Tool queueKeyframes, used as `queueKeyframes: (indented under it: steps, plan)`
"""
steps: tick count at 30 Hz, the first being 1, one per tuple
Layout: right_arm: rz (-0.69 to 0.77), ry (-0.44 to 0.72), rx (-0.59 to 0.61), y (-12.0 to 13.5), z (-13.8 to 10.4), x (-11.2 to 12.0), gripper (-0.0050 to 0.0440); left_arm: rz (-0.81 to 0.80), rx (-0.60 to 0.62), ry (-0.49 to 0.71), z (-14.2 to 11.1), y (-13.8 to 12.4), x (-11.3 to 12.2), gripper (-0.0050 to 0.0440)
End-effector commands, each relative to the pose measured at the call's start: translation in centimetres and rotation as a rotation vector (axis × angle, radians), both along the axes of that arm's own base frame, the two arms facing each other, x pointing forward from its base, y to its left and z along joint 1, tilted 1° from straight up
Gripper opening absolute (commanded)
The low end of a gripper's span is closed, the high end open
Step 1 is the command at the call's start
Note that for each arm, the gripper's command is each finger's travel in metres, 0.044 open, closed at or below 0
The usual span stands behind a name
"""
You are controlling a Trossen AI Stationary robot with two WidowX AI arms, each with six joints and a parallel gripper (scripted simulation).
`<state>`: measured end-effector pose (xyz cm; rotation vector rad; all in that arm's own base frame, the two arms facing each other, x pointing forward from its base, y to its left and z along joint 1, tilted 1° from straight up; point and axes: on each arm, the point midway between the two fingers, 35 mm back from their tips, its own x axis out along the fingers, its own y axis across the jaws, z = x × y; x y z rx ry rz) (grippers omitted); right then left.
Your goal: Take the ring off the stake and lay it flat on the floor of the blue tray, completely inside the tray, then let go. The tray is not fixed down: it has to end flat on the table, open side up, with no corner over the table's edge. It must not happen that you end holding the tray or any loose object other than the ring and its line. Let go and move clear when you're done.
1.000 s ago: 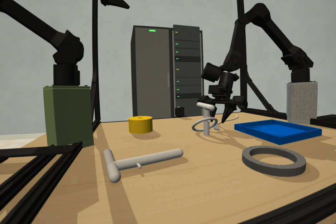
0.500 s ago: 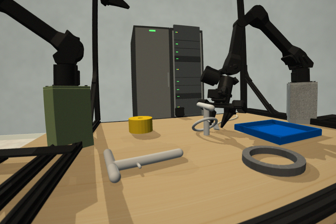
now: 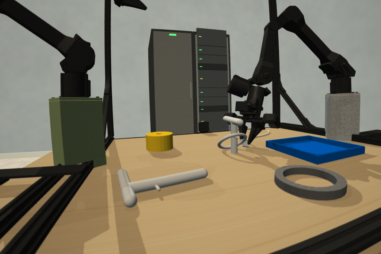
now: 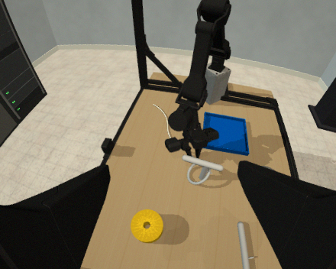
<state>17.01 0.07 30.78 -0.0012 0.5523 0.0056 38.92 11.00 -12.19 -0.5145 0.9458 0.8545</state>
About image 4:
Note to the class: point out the blue tray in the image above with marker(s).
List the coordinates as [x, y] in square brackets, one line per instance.
[232, 133]

